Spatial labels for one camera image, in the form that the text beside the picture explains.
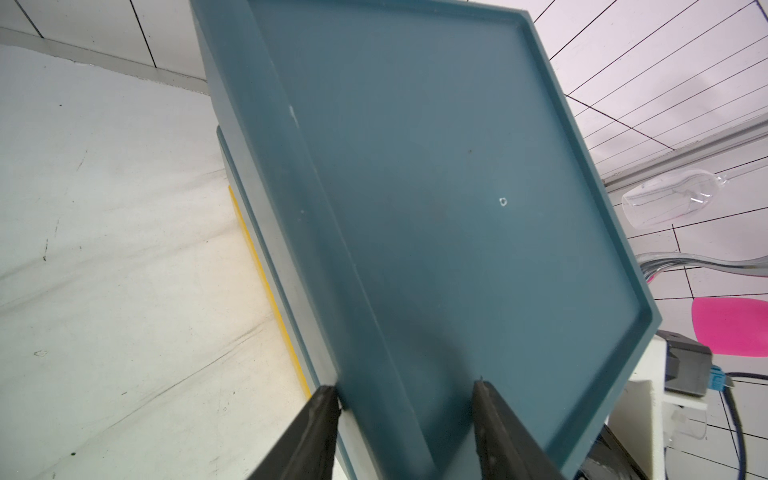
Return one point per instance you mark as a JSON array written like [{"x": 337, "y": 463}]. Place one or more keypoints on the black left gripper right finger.
[{"x": 505, "y": 448}]

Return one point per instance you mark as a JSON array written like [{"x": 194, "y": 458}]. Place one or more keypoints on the chrome glass holder stand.
[{"x": 652, "y": 264}]

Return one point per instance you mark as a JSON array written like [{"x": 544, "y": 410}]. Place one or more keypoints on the pink plastic goblet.
[{"x": 731, "y": 326}]

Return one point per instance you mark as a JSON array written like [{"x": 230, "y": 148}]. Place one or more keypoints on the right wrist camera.
[{"x": 664, "y": 403}]

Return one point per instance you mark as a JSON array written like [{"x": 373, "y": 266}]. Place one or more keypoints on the clear hanging wine glass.
[{"x": 671, "y": 196}]

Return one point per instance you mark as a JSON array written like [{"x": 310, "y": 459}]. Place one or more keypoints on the teal drawer cabinet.
[{"x": 426, "y": 215}]

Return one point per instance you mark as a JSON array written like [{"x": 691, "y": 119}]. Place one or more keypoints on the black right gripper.
[{"x": 609, "y": 460}]

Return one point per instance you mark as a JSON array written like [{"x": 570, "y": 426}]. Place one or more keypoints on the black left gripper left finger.
[{"x": 306, "y": 450}]

